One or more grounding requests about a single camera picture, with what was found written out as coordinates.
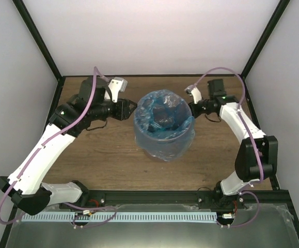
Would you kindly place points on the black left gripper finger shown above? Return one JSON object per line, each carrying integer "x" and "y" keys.
{"x": 131, "y": 105}
{"x": 128, "y": 113}

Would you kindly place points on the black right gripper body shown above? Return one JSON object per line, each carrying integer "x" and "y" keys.
{"x": 196, "y": 113}

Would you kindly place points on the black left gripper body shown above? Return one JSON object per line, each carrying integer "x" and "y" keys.
{"x": 121, "y": 113}

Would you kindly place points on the blue translucent trash bag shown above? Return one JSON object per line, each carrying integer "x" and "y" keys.
{"x": 163, "y": 125}

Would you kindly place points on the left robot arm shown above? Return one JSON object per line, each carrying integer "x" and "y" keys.
{"x": 97, "y": 99}

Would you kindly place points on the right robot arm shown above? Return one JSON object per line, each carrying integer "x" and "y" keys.
{"x": 257, "y": 155}

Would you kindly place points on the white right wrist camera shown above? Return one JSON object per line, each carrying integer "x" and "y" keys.
{"x": 195, "y": 93}

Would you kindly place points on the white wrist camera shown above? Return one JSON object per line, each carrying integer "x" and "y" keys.
{"x": 117, "y": 85}
{"x": 195, "y": 93}

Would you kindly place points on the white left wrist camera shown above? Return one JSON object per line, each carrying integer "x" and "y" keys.
{"x": 117, "y": 85}

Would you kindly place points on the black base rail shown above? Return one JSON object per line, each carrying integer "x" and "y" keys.
{"x": 204, "y": 199}

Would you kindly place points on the white slotted cable duct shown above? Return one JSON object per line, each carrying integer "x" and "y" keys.
{"x": 125, "y": 217}

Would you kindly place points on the black left corner frame post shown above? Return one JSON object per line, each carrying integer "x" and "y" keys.
{"x": 31, "y": 26}

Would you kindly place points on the black corner frame post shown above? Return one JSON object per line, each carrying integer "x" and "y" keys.
{"x": 269, "y": 28}
{"x": 31, "y": 26}

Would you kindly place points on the black right corner frame post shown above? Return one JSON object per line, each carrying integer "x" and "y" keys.
{"x": 269, "y": 28}

